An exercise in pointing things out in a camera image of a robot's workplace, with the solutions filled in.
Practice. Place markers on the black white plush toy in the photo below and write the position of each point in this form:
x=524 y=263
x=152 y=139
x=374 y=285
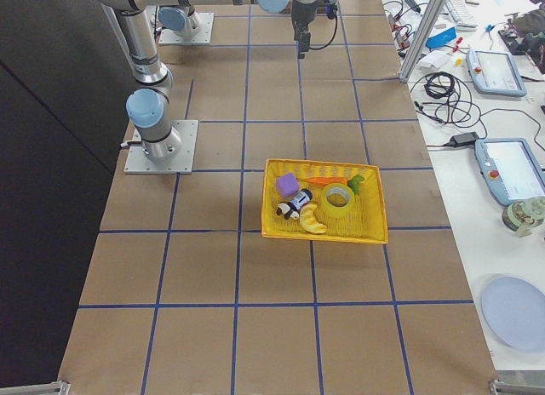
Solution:
x=288 y=211

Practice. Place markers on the small labelled bottle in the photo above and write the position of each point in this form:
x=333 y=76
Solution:
x=303 y=197

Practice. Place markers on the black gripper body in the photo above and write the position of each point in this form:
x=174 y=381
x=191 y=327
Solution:
x=304 y=9

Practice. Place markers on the white keyboard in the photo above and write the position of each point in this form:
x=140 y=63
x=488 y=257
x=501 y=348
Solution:
x=460 y=15

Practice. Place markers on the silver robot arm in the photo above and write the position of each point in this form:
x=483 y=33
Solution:
x=147 y=107
x=182 y=21

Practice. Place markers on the near teach pendant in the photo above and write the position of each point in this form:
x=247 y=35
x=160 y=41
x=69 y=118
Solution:
x=510 y=169

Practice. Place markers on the purple foam cube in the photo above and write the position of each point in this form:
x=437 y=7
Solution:
x=287 y=185

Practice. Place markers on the blue box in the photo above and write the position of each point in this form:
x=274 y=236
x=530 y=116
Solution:
x=440 y=37

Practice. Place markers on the light blue plate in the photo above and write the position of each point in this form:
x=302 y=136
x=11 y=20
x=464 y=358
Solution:
x=514 y=311

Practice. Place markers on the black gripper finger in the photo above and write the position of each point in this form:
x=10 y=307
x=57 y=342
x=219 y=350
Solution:
x=303 y=44

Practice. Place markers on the teach pendant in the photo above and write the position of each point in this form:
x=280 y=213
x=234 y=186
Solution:
x=510 y=169
x=495 y=73

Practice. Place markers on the far teach pendant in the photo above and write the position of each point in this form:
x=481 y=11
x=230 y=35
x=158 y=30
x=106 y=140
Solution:
x=495 y=73

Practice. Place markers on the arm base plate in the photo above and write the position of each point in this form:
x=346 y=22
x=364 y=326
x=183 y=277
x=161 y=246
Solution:
x=174 y=154
x=202 y=38

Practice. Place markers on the orange toy carrot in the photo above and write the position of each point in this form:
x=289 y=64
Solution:
x=352 y=183

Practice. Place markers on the aluminium frame post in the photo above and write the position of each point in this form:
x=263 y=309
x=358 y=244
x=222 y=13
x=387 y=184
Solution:
x=430 y=16

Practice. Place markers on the black power adapter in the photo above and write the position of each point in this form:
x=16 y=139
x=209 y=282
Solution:
x=465 y=139

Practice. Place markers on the yellow plush banana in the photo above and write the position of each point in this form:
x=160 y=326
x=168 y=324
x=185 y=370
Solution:
x=308 y=220

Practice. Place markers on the yellow tape roll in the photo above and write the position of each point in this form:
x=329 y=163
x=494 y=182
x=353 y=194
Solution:
x=337 y=201

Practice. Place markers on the yellow woven basket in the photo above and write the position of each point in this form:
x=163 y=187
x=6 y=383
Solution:
x=367 y=223

